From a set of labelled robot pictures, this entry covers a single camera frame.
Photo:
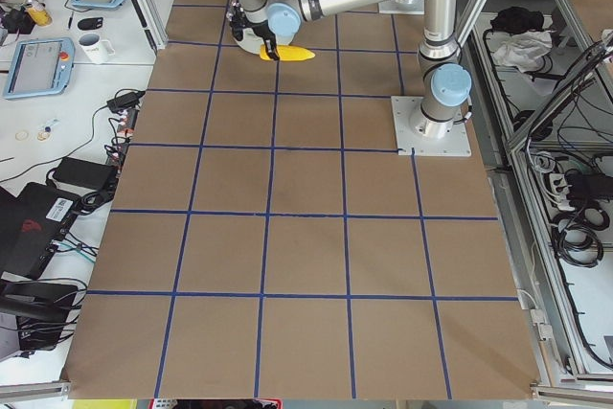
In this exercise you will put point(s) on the black gripper body at corn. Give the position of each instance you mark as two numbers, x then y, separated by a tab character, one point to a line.
264	34

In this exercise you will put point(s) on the black gripper finger corn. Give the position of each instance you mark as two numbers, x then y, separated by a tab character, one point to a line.
269	49

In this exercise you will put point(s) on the yellow corn cob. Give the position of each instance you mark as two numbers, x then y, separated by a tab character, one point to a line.
290	53

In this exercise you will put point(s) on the silver robot arm with corn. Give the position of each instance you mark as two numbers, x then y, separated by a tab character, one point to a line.
447	84

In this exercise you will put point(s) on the white mug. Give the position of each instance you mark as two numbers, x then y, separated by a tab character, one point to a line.
99	50

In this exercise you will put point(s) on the black computer mouse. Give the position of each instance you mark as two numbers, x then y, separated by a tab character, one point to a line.
90	23

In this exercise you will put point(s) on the yellow can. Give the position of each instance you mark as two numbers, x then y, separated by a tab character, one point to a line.
38	13

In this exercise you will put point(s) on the blue teach pendant lower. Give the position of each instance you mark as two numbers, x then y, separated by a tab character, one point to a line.
39	68

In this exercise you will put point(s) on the black power adapter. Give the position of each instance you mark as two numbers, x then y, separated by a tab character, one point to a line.
85	174

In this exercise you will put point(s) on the black cloth bundle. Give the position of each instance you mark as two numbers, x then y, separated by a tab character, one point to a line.
517	20

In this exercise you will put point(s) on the white crumpled cloth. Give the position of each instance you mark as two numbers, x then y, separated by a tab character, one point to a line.
529	53

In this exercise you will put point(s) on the silver robot arm base plate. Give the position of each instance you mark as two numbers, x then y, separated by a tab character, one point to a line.
419	136

